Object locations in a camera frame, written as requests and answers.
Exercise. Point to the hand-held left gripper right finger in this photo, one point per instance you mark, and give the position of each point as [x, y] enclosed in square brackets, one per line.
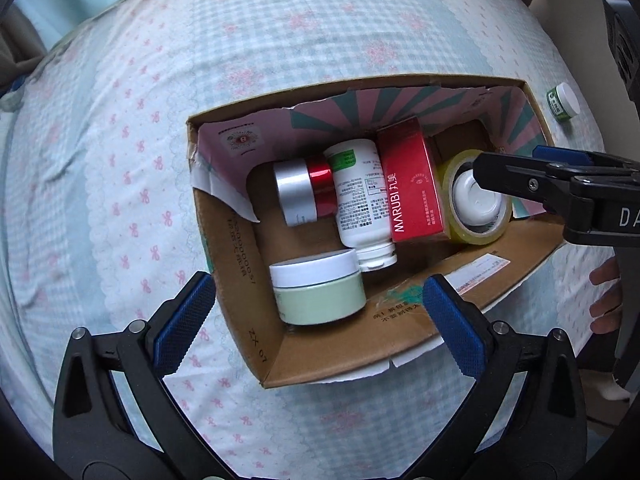
[452, 325]

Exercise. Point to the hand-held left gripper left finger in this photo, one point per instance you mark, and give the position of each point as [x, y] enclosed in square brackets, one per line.
[185, 320]

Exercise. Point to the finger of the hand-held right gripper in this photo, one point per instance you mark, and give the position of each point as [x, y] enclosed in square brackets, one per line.
[565, 156]
[520, 177]

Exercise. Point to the white round jar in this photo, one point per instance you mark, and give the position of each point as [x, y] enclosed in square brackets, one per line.
[472, 205]

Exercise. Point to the yellow adhesive tape roll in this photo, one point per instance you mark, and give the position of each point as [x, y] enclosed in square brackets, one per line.
[452, 225]

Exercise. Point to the red carton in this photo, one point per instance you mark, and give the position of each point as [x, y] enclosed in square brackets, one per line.
[415, 195]

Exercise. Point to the paper-lined cardboard box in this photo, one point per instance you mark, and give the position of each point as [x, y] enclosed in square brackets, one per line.
[325, 355]

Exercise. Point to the pale green cream jar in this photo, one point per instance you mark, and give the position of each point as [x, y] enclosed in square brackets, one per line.
[320, 300]

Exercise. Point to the white bottle with green label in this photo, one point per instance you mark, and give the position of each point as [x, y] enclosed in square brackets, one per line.
[360, 210]

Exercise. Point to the red jar with silver lid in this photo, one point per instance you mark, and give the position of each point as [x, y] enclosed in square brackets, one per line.
[300, 190]

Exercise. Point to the person's right hand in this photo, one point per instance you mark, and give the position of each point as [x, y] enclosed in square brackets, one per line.
[607, 300]

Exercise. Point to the small green jar white lid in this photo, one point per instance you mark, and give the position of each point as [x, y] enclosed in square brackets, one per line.
[562, 102]

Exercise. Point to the dark ribbed object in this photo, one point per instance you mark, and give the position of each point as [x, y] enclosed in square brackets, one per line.
[625, 45]

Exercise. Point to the floral checked bed sheet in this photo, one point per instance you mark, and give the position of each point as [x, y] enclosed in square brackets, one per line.
[125, 160]

